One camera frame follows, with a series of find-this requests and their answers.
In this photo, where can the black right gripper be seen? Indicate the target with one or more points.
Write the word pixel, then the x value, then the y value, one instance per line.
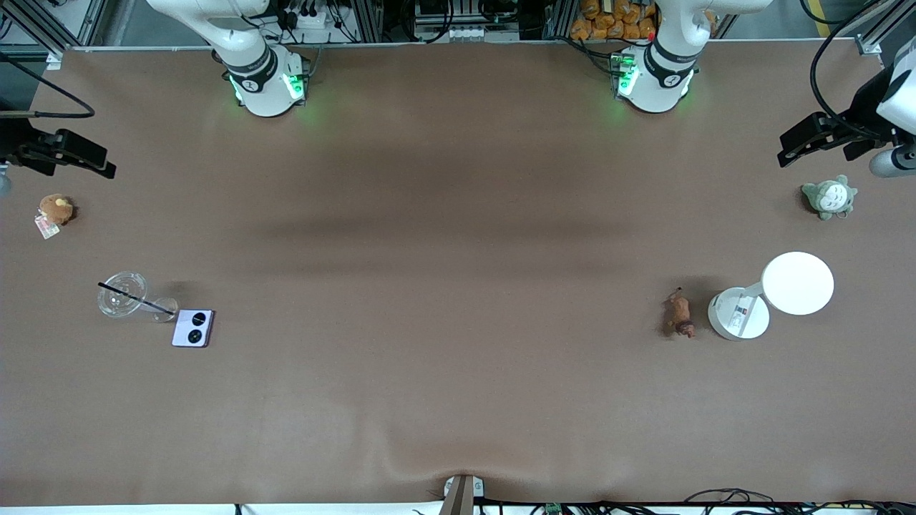
pixel 14 141

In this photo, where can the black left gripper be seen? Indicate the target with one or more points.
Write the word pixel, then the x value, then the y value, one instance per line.
pixel 864 101

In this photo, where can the lilac folding phone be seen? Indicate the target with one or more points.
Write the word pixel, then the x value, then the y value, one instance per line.
pixel 193 327

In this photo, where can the brown lion statue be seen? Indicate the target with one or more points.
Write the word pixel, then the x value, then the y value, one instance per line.
pixel 678 311

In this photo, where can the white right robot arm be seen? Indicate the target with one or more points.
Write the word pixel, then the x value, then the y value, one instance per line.
pixel 265 93

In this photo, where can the brown plush toy with tag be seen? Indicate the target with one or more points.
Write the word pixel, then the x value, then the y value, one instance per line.
pixel 56 209

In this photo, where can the grey-green plush toy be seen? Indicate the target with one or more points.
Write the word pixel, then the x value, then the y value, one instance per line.
pixel 830 198

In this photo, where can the white round desk lamp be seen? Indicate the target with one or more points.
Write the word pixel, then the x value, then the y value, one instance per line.
pixel 798 282

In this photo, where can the clear plastic cup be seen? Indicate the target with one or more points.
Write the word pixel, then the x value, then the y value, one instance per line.
pixel 122 304

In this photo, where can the black drinking straw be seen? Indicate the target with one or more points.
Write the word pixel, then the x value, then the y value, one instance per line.
pixel 136 298

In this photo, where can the pile of orange plush toys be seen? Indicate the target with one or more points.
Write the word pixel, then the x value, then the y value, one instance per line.
pixel 608 25

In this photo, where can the white power strip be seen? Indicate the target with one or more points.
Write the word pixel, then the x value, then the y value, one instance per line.
pixel 315 20

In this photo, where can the white terminal block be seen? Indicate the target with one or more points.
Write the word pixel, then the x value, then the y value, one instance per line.
pixel 458 33

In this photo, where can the aluminium frame profile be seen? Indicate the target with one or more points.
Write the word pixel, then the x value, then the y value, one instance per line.
pixel 869 46
pixel 39 32

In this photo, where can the grey metal camera bracket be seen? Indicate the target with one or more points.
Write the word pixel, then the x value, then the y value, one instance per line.
pixel 461 497

